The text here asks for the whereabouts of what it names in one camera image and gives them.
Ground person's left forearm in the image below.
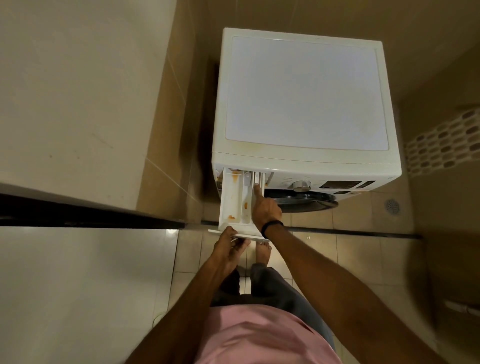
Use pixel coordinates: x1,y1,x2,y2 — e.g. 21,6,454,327
125,259,235,364

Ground white detergent drawer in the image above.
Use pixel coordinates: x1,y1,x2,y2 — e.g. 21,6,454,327
208,167,270,241

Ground dark grey trousers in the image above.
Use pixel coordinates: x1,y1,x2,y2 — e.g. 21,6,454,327
211,262,336,351

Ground dark washing machine door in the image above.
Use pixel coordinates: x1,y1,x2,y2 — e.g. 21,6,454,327
263,189,339,214

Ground person's right forearm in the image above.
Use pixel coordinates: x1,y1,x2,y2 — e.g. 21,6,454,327
264,224,449,364

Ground person's bare foot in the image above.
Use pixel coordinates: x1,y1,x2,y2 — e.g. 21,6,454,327
255,242,272,266

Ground person's right hand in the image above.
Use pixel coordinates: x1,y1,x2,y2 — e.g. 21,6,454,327
251,183,283,234

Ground black wristband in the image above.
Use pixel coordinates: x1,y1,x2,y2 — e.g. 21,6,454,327
261,220,284,239

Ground white pipe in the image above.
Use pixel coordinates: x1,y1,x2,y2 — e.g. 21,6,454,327
445,300,480,317

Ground person's left hand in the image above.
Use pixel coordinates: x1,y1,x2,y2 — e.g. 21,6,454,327
209,226,251,277

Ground white front-load washing machine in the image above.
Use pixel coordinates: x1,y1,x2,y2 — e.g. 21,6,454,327
211,27,403,214

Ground pink shirt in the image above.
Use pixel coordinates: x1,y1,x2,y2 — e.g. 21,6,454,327
195,304,343,364

